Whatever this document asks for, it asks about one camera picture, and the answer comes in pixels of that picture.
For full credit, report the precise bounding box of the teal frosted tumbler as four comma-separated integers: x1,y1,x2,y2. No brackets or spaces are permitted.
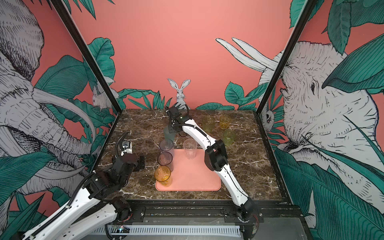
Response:
164,125,177,142

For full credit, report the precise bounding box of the blue-grey clear tumbler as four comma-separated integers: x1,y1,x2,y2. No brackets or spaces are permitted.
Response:
159,139,174,156

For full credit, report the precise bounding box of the clear colourless tumbler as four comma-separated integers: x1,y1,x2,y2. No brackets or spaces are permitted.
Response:
183,139,198,160

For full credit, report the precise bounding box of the light green tumbler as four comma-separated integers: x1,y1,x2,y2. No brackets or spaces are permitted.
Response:
202,116,215,134

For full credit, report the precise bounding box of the amber yellow tumbler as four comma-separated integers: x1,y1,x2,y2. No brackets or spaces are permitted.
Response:
154,166,172,187

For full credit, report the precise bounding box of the dark smoky tumbler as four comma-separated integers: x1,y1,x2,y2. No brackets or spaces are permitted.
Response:
157,152,174,172

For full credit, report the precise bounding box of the pink plastic tray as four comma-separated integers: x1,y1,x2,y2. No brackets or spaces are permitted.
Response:
156,149,222,192

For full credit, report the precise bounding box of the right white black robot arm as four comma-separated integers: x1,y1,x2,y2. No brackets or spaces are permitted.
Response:
165,106,257,222

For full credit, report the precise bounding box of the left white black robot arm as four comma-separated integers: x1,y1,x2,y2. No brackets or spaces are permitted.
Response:
12,154,146,240

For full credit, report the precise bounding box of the yellow short tumbler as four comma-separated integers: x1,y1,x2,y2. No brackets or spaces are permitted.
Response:
219,114,232,130

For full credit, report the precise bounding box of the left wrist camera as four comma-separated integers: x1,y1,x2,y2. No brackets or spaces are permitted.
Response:
120,141,133,156

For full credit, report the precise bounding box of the left black corrugated cable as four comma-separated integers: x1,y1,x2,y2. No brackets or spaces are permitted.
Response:
115,131,130,158

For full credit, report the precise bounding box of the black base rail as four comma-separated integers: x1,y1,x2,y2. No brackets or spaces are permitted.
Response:
128,200,304,224

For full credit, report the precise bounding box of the white slotted cable duct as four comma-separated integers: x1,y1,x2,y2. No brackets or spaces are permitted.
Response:
108,225,242,238

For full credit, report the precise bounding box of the left black frame post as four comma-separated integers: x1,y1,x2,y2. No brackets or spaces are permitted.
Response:
51,0,122,114

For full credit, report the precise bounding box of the black frame post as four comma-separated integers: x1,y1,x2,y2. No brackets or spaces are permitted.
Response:
51,0,122,114
256,0,318,115

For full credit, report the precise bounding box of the right black frame post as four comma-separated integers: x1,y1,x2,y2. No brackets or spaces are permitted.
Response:
256,0,318,115

